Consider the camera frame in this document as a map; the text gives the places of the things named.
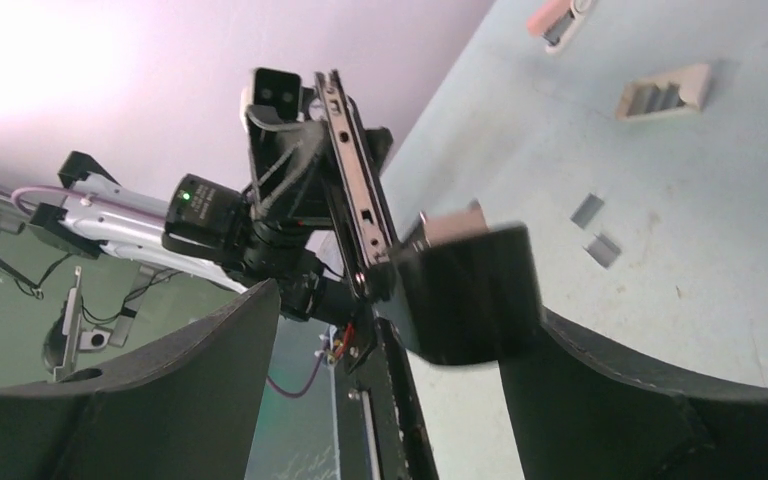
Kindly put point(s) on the grey staple strip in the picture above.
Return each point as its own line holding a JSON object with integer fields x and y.
{"x": 587, "y": 210}
{"x": 604, "y": 250}

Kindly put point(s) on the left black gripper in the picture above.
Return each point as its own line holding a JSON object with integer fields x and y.
{"x": 297, "y": 189}

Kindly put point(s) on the staple box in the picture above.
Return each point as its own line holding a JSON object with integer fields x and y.
{"x": 667, "y": 94}

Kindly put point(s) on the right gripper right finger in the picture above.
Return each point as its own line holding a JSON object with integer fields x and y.
{"x": 583, "y": 406}

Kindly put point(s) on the pink stapler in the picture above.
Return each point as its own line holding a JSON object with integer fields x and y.
{"x": 557, "y": 22}

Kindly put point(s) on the black stapler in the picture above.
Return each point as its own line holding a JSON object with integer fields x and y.
{"x": 456, "y": 291}

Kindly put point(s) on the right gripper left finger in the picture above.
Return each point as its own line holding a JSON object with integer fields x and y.
{"x": 182, "y": 407}

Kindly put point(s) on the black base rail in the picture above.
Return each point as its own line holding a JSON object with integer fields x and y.
{"x": 380, "y": 430}

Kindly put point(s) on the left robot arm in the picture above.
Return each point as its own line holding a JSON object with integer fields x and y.
{"x": 192, "y": 233}

